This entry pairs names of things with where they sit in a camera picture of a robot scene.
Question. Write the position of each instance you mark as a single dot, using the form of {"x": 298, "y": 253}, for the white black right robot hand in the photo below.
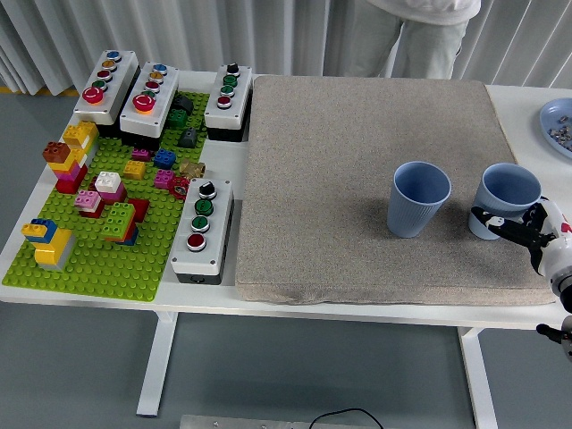
{"x": 552, "y": 232}

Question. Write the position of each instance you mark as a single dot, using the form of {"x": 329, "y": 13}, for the blue ribbed plastic cup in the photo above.
{"x": 489, "y": 199}
{"x": 409, "y": 214}

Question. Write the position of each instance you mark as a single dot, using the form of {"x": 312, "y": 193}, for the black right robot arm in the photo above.
{"x": 566, "y": 295}

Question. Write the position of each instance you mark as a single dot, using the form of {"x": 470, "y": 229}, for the blue plate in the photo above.
{"x": 549, "y": 116}

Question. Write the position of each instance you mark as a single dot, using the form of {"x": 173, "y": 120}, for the white table leg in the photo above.
{"x": 156, "y": 357}
{"x": 480, "y": 380}

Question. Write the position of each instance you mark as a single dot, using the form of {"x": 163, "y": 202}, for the grey-brown padded mat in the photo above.
{"x": 335, "y": 179}

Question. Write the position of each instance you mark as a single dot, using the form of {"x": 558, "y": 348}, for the person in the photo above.
{"x": 424, "y": 44}

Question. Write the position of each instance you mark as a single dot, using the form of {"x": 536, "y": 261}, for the brass pipe fitting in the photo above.
{"x": 192, "y": 169}

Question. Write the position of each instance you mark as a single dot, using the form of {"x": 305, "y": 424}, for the red valve handwheel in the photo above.
{"x": 180, "y": 187}

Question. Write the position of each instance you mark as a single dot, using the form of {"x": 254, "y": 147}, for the dark grey sloped brick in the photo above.
{"x": 187, "y": 138}

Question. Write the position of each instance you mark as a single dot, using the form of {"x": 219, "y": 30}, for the dark grey rounded brick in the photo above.
{"x": 183, "y": 103}

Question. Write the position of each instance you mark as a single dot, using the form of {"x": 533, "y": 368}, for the dark green toy brick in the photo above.
{"x": 177, "y": 118}

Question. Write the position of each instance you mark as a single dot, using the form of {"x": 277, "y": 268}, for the magenta toy brick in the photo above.
{"x": 163, "y": 179}
{"x": 140, "y": 154}

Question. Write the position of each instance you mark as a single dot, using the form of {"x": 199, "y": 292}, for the blue toy brick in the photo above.
{"x": 164, "y": 158}

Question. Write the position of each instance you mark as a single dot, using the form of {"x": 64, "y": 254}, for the grey five-button control box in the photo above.
{"x": 125, "y": 76}
{"x": 167, "y": 94}

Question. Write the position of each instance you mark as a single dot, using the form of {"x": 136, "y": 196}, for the red toy brick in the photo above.
{"x": 140, "y": 207}

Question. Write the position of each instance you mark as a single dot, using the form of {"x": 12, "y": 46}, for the small yellow toy brick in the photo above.
{"x": 134, "y": 170}

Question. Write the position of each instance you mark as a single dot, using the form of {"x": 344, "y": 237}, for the green orange blue brick stack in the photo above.
{"x": 118, "y": 219}

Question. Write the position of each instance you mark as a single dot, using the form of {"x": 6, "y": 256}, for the green studded baseplate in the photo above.
{"x": 111, "y": 268}

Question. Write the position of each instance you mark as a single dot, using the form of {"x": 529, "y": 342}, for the pink white red brick stack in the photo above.
{"x": 87, "y": 200}

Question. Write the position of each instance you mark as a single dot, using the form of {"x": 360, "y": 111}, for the yellow white brick stack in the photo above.
{"x": 80, "y": 134}

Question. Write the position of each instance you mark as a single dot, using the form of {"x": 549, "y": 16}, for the brown yellow red brick tower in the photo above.
{"x": 67, "y": 174}

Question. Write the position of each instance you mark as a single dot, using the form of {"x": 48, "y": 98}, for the yellow blue grey brick stack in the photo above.
{"x": 51, "y": 252}

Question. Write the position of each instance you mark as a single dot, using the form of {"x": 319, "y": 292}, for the grey selector switch button box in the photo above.
{"x": 239, "y": 98}
{"x": 219, "y": 223}

